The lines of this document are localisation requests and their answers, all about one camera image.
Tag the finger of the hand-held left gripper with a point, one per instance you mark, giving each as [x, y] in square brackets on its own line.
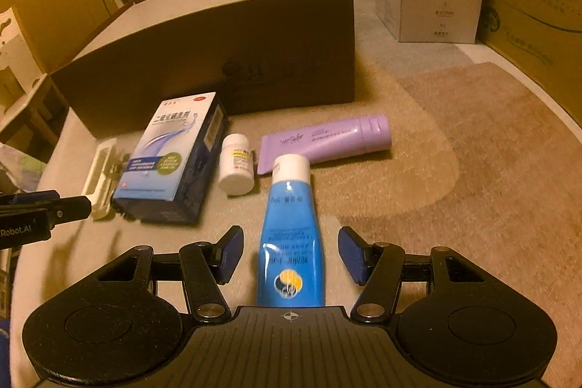
[32, 198]
[70, 208]

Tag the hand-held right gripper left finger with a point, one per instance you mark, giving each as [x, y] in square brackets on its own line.
[232, 252]

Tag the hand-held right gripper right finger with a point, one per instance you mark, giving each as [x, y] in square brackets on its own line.
[350, 252]

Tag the blue tube with white cap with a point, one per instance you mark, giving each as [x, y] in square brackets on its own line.
[291, 233]

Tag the small white pill bottle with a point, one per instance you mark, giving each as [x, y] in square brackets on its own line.
[236, 165]

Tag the blue medicine box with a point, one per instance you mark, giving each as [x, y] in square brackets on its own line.
[163, 160]

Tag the purple tube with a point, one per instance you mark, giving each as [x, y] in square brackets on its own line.
[327, 138]

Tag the striped green white cloth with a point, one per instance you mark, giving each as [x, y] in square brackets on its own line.
[18, 165]

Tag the white plastic holder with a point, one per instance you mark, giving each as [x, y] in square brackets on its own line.
[102, 179]

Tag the white wooden chair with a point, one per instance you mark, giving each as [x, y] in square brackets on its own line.
[18, 88]

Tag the brown mat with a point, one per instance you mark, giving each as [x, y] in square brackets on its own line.
[491, 170]

